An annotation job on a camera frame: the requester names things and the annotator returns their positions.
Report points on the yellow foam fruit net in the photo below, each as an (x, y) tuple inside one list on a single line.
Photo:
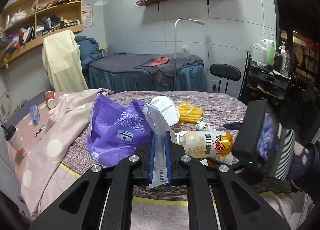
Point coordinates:
[(189, 113)]

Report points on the black wire trolley rack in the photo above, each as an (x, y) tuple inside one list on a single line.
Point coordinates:
[(260, 84)]

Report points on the clear blue water bottle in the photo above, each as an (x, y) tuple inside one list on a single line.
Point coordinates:
[(34, 114)]

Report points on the red cloth on bed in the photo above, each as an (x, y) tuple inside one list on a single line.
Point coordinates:
[(159, 61)]

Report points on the purple striped bed blanket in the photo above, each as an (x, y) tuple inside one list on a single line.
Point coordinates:
[(217, 109)]

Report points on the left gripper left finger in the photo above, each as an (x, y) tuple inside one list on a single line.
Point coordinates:
[(146, 154)]

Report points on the white pump bottle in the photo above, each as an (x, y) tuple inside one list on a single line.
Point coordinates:
[(262, 62)]

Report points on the green lotion bottle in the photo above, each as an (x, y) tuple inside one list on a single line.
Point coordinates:
[(271, 50)]

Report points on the dark sleeved right forearm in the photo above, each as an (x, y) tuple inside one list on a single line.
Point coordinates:
[(303, 173)]

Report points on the blue skirted massage bed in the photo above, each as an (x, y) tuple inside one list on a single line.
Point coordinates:
[(116, 73)]

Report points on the white printed wrapper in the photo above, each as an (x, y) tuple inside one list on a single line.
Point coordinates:
[(202, 125)]

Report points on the black round stool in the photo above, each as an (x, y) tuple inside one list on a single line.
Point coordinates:
[(225, 71)]

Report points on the orange juice bottle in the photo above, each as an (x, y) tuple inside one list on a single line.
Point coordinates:
[(203, 144)]

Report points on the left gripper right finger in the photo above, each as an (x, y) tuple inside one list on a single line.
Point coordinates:
[(173, 154)]

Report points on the red paper cup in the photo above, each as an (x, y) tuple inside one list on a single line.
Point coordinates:
[(50, 99)]

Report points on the wooden cubby wall shelf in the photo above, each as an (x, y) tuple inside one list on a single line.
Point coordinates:
[(26, 23)]

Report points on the white face mask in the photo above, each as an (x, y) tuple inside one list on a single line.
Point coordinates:
[(167, 108)]

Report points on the clear ribbed plastic bottle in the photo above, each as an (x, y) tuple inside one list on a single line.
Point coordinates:
[(285, 67)]

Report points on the cream cloth covered chair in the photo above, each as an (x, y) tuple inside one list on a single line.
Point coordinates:
[(62, 63)]

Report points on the milk tea cup black lid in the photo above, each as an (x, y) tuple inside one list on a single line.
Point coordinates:
[(12, 137)]

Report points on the wall poster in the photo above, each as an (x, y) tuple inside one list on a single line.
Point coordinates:
[(87, 15)]

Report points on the pink polka dot quilt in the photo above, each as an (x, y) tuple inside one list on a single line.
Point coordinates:
[(46, 144)]

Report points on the blue bundled bedding pile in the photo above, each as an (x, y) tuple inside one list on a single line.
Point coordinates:
[(89, 50)]

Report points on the white floor lamp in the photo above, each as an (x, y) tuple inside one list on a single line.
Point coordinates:
[(197, 21)]

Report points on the purple tissue plastic bag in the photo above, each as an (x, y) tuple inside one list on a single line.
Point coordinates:
[(116, 131)]

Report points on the grey blanket on bed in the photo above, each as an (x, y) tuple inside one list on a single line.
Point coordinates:
[(163, 74)]

